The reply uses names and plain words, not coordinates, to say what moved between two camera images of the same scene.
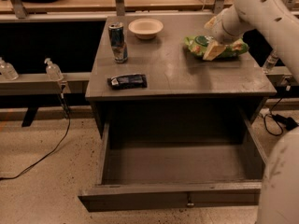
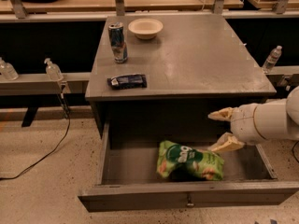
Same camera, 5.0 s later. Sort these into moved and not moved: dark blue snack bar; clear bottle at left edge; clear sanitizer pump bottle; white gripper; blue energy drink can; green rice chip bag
Moved: white gripper; green rice chip bag
Not moved: clear bottle at left edge; clear sanitizer pump bottle; dark blue snack bar; blue energy drink can
